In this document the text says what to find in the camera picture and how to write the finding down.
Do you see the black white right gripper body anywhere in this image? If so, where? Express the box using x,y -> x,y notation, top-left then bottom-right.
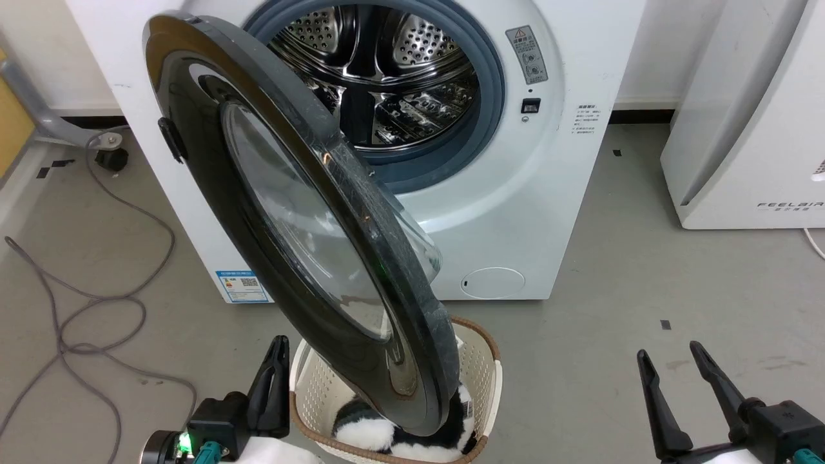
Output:
657,399 -> 825,464

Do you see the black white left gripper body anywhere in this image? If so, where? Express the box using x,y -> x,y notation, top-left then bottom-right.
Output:
186,393 -> 323,464

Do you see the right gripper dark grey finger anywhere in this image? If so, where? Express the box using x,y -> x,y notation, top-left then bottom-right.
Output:
637,349 -> 695,462
689,341 -> 765,444

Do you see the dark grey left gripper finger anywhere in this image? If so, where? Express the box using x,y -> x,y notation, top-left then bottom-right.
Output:
246,335 -> 291,440

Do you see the black round washing machine door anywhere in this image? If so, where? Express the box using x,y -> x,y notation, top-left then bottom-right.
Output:
142,12 -> 460,438

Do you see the white front-load washing machine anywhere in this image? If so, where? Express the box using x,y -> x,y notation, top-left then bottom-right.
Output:
64,0 -> 647,304

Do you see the grey rubber door gasket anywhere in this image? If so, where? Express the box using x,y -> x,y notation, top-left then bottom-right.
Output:
243,0 -> 506,195

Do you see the black and white plush toy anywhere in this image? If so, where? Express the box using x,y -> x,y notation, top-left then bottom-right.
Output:
331,383 -> 478,464

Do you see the blue energy label sticker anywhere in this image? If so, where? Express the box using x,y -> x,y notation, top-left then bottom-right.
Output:
215,270 -> 271,304

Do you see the cream plastic laundry basket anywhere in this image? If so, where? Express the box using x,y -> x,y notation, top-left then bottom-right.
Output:
289,314 -> 503,464

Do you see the round white filter cover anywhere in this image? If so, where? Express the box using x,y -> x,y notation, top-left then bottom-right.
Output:
460,267 -> 527,300

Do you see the white air purifier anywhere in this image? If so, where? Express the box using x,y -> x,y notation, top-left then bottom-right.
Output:
660,0 -> 825,231

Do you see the black caster wheel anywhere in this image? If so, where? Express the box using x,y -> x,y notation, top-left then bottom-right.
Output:
95,147 -> 129,173

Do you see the stainless steel washer drum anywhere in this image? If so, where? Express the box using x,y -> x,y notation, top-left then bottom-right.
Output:
267,5 -> 481,154

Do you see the grey metal table leg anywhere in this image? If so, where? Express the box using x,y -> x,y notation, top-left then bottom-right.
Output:
0,59 -> 128,149

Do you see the yellow wooden board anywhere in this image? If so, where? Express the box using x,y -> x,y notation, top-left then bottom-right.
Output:
0,48 -> 37,179

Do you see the grey warning sticker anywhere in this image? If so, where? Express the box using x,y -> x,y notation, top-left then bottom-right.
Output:
505,26 -> 549,86

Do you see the thin white power cable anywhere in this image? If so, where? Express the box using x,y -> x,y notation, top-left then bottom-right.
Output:
802,227 -> 825,261

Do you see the grey floor cable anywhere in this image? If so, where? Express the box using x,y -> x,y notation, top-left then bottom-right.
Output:
0,131 -> 198,464

